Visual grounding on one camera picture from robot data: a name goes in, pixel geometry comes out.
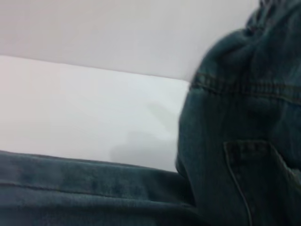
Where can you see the blue denim shorts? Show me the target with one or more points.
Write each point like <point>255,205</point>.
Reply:
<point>235,141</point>

